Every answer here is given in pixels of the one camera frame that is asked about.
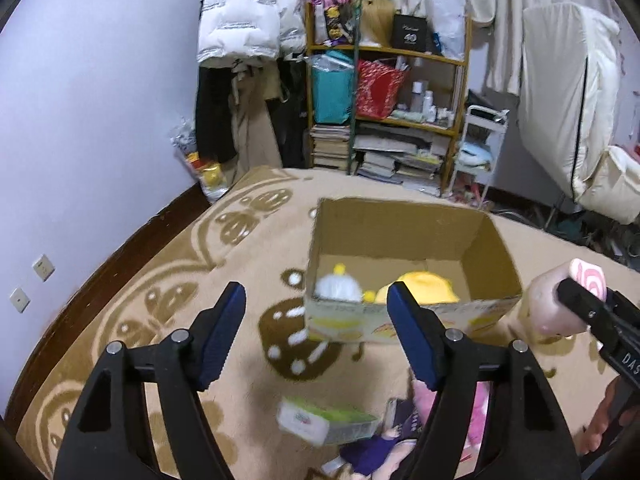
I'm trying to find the beige patterned rug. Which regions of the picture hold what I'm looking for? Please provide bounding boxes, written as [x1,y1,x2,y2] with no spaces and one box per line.
[15,165,640,480]

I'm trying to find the cream fabric wardrobe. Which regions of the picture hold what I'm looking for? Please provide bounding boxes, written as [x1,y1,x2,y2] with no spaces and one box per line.
[516,2,640,226]

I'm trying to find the pink swirl plush toy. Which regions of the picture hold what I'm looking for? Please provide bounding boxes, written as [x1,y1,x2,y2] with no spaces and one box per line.
[524,258,609,345]

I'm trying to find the blonde wig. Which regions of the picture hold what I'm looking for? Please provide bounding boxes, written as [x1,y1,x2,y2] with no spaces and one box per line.
[360,0,396,47]

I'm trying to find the hanging colourful accessories pack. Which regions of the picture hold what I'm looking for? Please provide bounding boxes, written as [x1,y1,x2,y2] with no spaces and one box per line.
[309,0,357,45]

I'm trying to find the clear bag with yellow items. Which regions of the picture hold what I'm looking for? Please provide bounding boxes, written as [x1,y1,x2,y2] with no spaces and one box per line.
[169,119,235,202]

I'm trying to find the person's right hand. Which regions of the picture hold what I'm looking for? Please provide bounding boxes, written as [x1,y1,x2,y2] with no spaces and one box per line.
[576,374,632,457]

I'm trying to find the white puffer jacket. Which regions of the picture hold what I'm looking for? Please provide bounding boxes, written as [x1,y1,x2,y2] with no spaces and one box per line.
[196,0,307,68]

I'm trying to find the cardboard box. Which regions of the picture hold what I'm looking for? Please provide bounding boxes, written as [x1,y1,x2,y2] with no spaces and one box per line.
[303,197,524,345]

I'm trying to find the green and white box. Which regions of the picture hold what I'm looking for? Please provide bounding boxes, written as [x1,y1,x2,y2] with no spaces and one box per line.
[276,395,382,447]

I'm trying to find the red patterned bag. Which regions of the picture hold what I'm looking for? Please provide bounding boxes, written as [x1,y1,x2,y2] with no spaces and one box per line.
[355,58,412,120]

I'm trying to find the pile of books and papers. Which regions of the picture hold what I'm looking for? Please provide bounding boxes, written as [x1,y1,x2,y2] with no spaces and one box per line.
[353,121,451,196]

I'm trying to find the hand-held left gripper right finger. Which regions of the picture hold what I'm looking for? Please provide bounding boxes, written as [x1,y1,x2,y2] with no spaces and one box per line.
[386,281,584,480]

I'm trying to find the black hanging coat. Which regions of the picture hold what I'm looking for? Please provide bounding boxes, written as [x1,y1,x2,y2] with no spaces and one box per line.
[194,57,239,165]

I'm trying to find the stack of books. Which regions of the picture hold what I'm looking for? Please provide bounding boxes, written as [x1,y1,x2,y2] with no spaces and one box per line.
[309,124,353,173]

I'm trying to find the white trolley cart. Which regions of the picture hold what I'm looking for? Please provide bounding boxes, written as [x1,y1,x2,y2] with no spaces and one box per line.
[447,104,510,206]

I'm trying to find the teal bag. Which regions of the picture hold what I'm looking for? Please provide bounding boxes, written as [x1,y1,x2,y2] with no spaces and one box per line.
[310,55,357,126]

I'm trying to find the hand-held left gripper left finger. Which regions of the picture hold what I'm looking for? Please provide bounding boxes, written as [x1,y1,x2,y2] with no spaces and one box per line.
[52,282,247,480]

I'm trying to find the black gift box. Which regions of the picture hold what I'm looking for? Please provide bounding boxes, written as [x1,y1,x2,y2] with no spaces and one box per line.
[390,13,429,54]

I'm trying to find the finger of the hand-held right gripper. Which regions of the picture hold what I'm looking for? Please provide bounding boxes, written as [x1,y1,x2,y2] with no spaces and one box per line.
[557,278,608,332]
[606,291,640,323]

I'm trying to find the purple plush doll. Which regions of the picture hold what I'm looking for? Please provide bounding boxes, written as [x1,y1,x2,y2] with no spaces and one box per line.
[339,398,427,478]

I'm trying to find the white plush with yellow knob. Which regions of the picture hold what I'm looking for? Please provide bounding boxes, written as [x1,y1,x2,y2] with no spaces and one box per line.
[314,262,364,304]

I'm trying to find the wooden shelf rack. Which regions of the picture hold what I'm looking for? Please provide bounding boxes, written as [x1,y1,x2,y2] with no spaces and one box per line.
[303,0,473,197]

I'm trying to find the beige hanging coat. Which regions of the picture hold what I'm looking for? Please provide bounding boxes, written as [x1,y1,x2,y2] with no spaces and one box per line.
[229,57,284,177]

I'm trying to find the yellow plush toy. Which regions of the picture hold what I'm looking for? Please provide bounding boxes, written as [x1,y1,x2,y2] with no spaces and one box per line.
[364,270,461,306]

